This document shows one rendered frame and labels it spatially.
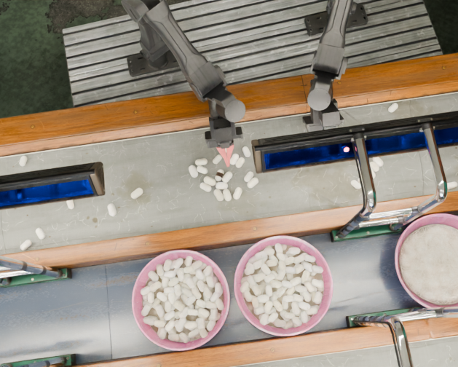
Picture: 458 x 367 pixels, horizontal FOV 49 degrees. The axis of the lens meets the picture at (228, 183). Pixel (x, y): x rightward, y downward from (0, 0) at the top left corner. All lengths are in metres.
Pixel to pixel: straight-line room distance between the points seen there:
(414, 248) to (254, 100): 0.62
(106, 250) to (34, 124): 0.45
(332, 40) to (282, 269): 0.62
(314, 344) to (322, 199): 0.40
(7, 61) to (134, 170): 1.36
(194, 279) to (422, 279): 0.63
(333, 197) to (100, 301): 0.74
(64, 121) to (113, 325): 0.62
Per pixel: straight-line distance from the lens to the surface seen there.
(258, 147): 1.11
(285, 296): 1.42
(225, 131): 1.26
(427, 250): 1.52
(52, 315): 1.59
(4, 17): 2.87
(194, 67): 1.29
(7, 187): 1.21
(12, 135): 1.65
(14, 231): 1.59
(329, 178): 1.49
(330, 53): 1.32
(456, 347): 1.52
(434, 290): 1.52
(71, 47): 1.82
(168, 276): 1.44
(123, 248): 1.45
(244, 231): 1.41
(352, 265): 1.52
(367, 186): 1.10
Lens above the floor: 2.16
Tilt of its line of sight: 75 degrees down
